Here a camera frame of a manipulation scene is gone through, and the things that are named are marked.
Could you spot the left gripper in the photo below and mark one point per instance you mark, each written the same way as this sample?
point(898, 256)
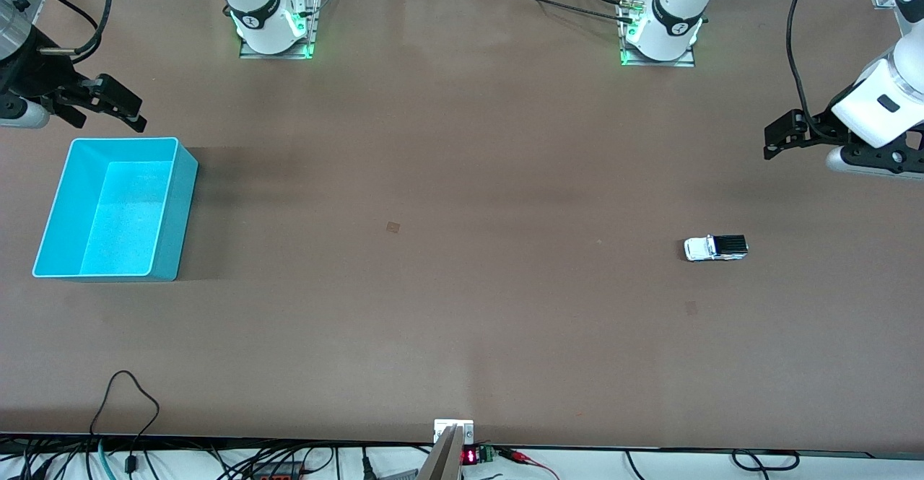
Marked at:
point(821, 129)

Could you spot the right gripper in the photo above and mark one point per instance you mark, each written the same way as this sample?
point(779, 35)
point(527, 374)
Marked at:
point(30, 78)

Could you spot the white jeep toy black roof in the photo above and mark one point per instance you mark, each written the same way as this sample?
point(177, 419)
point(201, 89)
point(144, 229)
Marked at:
point(696, 249)

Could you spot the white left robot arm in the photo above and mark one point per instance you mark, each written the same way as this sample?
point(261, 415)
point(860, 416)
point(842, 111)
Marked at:
point(671, 25)

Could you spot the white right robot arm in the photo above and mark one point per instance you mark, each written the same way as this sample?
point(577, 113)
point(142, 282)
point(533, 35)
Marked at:
point(256, 3)

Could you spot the turquoise plastic bin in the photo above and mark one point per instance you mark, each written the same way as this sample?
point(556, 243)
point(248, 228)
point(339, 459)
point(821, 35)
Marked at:
point(123, 213)

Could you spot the black box red switches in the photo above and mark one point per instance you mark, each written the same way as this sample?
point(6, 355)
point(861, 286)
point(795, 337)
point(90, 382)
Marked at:
point(278, 474)

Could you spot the red clip leads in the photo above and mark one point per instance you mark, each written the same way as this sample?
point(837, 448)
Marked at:
point(518, 456)

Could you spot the green terminal block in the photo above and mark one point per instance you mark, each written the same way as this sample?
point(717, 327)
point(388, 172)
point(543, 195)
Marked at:
point(486, 454)

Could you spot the red LED display module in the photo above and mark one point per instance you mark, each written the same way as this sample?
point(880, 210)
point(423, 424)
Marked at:
point(470, 457)

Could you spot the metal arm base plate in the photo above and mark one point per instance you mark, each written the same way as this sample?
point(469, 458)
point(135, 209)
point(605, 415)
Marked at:
point(686, 62)
point(312, 32)

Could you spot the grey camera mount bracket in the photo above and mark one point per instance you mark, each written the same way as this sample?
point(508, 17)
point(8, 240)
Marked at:
point(444, 458)

